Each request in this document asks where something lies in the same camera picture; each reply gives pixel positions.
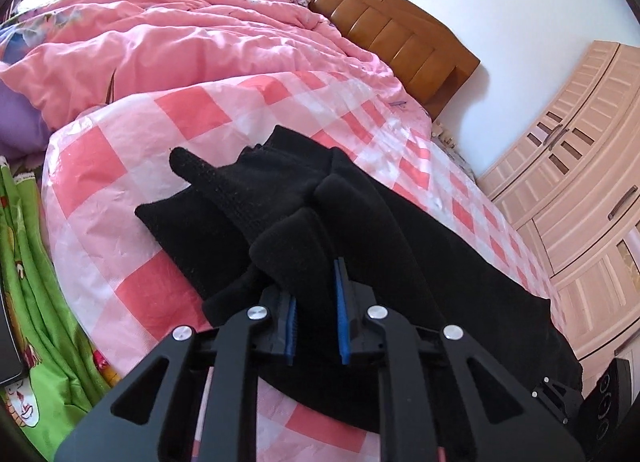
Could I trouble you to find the green cartoon bedsheet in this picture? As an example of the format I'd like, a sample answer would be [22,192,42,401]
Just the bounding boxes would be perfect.
[0,155,123,460]

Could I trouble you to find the wooden headboard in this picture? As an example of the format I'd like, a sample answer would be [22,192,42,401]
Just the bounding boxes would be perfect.
[262,0,482,120]

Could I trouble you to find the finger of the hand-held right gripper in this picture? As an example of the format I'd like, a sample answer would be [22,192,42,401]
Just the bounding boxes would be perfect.
[531,376,585,425]

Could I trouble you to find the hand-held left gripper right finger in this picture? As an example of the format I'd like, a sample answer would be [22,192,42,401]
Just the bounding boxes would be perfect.
[333,257,587,462]

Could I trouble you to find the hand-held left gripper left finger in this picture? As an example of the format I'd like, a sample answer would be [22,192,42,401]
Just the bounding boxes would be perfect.
[54,286,301,462]

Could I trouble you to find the dark flat device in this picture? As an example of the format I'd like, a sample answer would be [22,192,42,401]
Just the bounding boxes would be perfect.
[0,276,27,387]

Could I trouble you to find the black pants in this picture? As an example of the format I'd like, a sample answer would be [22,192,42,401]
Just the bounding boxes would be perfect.
[134,125,585,435]

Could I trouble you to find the purple pillow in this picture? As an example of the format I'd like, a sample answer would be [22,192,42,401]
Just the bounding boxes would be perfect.
[0,80,55,159]

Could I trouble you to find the pink quilt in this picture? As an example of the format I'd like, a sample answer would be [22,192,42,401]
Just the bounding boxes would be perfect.
[0,0,408,125]

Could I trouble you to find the light wooden wardrobe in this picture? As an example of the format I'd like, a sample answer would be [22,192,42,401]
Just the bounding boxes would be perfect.
[477,40,640,368]

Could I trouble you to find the clutter beside bed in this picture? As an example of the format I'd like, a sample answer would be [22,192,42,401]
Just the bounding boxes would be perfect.
[431,118,473,155]

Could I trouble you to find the pink checkered plastic sheet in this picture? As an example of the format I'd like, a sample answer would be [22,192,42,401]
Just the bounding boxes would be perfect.
[41,70,576,462]

